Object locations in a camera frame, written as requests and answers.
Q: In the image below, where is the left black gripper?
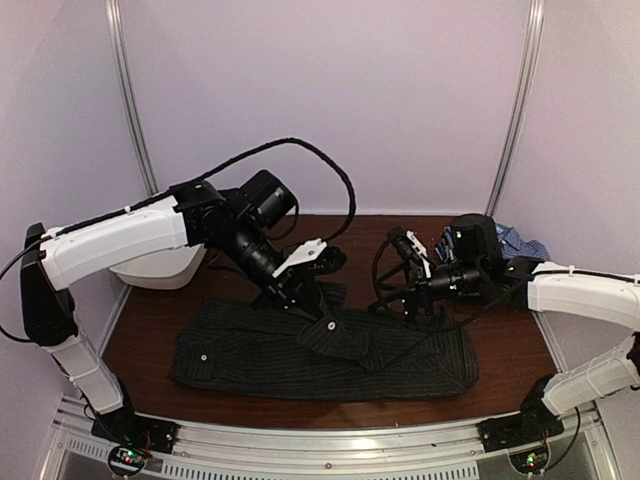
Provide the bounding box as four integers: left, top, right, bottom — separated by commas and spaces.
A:
223, 217, 330, 326

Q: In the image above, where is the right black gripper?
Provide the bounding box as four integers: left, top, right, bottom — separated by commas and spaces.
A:
368, 258, 485, 327

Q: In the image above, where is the black pinstriped long sleeve shirt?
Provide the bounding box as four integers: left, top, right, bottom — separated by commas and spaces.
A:
169, 283, 479, 402

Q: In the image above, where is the blue checked shirt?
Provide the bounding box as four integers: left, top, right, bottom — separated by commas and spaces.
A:
434, 223, 551, 264

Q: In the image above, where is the white plastic basin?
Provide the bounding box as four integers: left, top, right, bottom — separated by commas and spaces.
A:
109, 246, 206, 290

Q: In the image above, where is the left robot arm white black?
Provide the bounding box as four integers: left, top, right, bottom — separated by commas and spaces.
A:
20, 170, 327, 444

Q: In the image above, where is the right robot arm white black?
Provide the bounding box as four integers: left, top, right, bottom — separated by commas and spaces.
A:
368, 213, 639, 442

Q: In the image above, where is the right circuit board with leds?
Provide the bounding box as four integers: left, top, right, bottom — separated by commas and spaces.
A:
509, 449, 550, 475

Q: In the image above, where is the circuit board with leds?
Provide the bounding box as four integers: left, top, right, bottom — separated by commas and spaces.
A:
107, 445, 150, 477
509, 449, 550, 475

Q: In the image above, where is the left circuit board with leds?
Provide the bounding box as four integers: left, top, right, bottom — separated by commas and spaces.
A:
107, 445, 150, 477

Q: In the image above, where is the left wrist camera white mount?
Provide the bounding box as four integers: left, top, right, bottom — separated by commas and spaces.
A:
272, 238, 347, 278

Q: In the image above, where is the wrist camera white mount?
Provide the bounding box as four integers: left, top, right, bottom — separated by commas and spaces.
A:
272, 238, 347, 278
394, 229, 432, 279

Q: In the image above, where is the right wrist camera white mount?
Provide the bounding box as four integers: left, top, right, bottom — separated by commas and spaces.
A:
394, 229, 432, 279

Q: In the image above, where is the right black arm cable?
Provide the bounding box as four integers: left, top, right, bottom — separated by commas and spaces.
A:
372, 234, 531, 331

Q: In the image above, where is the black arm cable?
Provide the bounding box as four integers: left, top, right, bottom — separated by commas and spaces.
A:
372, 234, 531, 331
0, 137, 359, 341

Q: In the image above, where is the front aluminium rail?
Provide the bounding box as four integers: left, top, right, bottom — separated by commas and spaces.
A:
35, 396, 622, 479

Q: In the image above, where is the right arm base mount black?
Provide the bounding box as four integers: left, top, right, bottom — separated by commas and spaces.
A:
477, 399, 565, 453

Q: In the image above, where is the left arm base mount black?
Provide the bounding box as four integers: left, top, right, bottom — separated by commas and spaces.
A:
83, 392, 178, 454

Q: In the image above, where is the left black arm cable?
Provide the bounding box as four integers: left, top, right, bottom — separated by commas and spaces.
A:
0, 137, 359, 341

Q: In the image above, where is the right aluminium frame post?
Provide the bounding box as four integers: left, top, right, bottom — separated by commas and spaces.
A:
485, 0, 545, 216

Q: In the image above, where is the aluminium frame post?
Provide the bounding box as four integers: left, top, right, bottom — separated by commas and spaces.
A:
485, 0, 545, 216
104, 0, 159, 196

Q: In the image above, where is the left aluminium frame post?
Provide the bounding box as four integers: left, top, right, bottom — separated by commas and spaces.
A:
104, 0, 159, 196

